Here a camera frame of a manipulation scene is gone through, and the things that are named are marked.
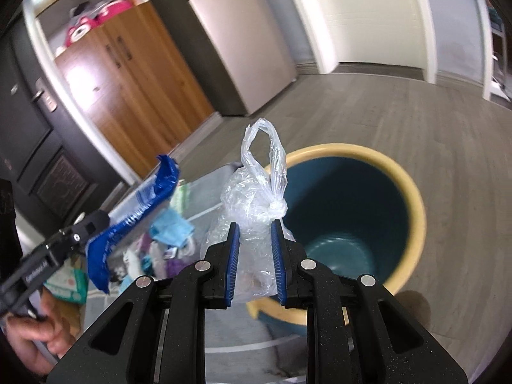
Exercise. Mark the dark front door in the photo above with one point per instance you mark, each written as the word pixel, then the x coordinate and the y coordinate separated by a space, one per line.
pixel 55 171

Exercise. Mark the yellow blue trash bin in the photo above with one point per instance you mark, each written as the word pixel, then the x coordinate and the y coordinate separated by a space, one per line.
pixel 356 211

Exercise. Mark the pink plush toy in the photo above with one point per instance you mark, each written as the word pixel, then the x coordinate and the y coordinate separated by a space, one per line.
pixel 87 16

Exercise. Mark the white interior door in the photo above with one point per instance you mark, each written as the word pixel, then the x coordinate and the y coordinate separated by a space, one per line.
pixel 390 32

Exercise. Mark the wooden cabinet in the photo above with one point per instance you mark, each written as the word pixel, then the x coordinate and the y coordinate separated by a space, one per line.
pixel 129 78

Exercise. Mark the clear plastic bag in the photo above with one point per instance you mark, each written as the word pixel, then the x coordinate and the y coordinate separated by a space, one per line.
pixel 253 198

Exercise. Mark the light blue face mask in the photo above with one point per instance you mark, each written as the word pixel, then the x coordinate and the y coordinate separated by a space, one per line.
pixel 171 229

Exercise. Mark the person's left hand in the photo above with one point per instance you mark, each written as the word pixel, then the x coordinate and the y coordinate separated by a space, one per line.
pixel 54 331

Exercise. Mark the silver refrigerator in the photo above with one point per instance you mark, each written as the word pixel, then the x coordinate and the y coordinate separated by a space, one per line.
pixel 235 49

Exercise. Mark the grey plaid cloth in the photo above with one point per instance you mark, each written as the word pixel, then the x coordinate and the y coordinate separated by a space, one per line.
pixel 239 348

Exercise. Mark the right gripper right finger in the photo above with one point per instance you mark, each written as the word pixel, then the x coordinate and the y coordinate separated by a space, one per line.
pixel 357 332

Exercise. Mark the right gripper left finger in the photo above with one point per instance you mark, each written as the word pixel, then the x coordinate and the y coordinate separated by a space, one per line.
pixel 154 332

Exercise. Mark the blue plastic wrapper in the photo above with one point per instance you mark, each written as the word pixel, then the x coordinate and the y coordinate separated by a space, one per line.
pixel 128 215

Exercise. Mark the green diaper pack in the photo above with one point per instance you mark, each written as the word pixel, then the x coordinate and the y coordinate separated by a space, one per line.
pixel 69 283

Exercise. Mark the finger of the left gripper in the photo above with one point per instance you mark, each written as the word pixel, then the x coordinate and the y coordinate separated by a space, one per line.
pixel 79 234

